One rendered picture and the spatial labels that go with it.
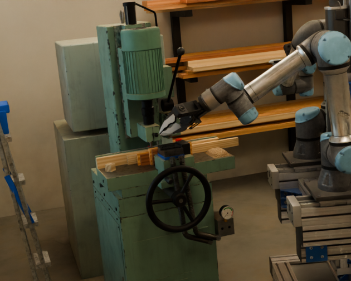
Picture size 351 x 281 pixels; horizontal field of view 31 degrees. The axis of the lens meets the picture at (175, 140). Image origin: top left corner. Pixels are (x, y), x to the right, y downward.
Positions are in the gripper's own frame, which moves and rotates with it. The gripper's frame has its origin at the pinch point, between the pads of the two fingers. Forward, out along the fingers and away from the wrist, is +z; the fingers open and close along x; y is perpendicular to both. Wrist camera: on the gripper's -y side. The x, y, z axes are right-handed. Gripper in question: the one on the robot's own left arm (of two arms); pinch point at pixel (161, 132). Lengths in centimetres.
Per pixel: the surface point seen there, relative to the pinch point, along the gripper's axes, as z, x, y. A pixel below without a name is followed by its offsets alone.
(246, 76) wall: -6, 105, 296
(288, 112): -20, 53, 282
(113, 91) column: 23, 47, 43
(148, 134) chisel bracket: 17.1, 17.1, 39.1
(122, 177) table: 32.6, 3.3, 26.1
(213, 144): 0, 4, 66
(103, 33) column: 11, 71, 37
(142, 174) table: 26.0, 1.0, 31.7
